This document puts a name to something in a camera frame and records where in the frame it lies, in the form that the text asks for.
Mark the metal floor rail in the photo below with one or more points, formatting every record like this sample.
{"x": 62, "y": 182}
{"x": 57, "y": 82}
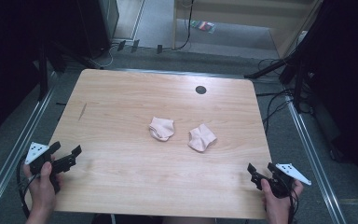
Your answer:
{"x": 313, "y": 161}
{"x": 18, "y": 149}

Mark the black cabinet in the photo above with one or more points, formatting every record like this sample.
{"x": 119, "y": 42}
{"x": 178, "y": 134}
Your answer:
{"x": 98, "y": 25}

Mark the light wooden frame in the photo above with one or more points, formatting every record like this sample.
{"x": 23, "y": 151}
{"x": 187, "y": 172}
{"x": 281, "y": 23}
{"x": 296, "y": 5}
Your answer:
{"x": 230, "y": 14}

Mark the colourful packet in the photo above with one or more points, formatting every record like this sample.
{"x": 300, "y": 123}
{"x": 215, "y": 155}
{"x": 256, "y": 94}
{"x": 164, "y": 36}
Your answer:
{"x": 203, "y": 26}

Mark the person's left hand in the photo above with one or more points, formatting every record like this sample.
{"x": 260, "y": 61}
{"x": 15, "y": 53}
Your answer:
{"x": 42, "y": 193}

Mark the black metal stand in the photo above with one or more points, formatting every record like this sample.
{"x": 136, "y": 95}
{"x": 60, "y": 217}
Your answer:
{"x": 298, "y": 62}
{"x": 43, "y": 71}

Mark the pink sock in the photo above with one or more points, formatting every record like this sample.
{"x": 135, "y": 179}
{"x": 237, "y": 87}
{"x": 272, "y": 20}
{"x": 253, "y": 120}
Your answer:
{"x": 201, "y": 137}
{"x": 162, "y": 128}

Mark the person's right hand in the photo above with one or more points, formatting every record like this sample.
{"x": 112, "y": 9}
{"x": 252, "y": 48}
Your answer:
{"x": 278, "y": 205}

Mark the black round table grommet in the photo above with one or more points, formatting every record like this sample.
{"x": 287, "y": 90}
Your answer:
{"x": 200, "y": 90}

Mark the black plug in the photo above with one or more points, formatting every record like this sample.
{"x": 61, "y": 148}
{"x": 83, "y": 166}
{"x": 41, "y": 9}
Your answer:
{"x": 159, "y": 48}
{"x": 121, "y": 45}

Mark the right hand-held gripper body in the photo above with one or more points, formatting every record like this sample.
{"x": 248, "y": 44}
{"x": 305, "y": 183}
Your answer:
{"x": 292, "y": 172}

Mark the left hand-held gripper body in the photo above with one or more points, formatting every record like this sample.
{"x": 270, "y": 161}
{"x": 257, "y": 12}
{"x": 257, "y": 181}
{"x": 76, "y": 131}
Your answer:
{"x": 37, "y": 151}

